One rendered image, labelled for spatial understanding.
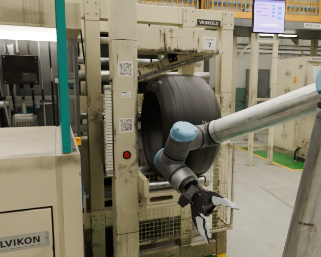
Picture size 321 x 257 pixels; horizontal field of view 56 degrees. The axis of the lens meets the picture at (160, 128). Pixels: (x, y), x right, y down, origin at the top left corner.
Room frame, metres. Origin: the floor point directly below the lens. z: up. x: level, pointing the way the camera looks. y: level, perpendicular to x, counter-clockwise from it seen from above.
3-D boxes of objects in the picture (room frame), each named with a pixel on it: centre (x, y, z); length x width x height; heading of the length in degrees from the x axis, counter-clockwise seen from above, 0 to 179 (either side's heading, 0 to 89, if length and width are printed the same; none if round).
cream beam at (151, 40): (2.04, -0.06, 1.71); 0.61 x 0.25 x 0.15; 109
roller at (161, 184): (1.59, -0.09, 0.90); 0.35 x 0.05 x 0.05; 109
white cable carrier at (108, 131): (1.57, 0.27, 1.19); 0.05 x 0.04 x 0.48; 19
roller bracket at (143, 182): (1.67, 0.13, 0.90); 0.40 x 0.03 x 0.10; 19
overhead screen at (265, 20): (5.31, -1.84, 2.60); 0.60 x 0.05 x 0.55; 103
